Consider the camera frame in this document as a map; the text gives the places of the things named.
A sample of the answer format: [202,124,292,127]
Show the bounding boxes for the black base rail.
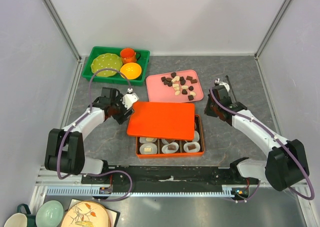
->
[81,165,259,194]

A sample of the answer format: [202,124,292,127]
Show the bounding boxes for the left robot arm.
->
[44,87,139,184]

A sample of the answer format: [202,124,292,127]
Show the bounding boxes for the orange mug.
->
[120,47,141,64]

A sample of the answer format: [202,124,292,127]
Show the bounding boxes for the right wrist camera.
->
[214,78,230,92]

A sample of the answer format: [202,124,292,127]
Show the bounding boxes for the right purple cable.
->
[208,86,316,200]

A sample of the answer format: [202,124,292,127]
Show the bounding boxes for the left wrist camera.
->
[122,87,139,110]

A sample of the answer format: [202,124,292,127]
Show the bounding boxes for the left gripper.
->
[110,93,135,125]

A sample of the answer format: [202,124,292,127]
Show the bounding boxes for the celadon bowl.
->
[35,200,65,227]

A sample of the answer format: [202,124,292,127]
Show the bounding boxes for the white green mug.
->
[4,203,37,227]

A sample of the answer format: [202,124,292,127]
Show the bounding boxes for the orange box lid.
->
[126,101,195,140]

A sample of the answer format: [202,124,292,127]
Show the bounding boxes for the oval white chocolate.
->
[145,137,154,142]

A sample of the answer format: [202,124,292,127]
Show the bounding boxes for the painted bird plate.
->
[60,201,111,227]

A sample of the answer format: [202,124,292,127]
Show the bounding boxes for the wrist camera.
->
[214,78,230,92]
[122,87,139,110]

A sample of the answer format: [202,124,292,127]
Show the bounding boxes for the brown rectangular chocolate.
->
[167,144,177,151]

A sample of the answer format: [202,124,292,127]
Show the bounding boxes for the orange chocolate box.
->
[135,115,205,159]

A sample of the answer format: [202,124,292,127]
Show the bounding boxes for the pink tray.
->
[146,69,204,103]

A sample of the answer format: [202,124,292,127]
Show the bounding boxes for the green dotted plate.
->
[90,53,123,74]

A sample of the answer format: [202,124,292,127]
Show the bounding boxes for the metal tongs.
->
[225,75,237,102]

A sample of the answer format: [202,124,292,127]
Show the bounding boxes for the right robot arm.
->
[204,84,312,192]

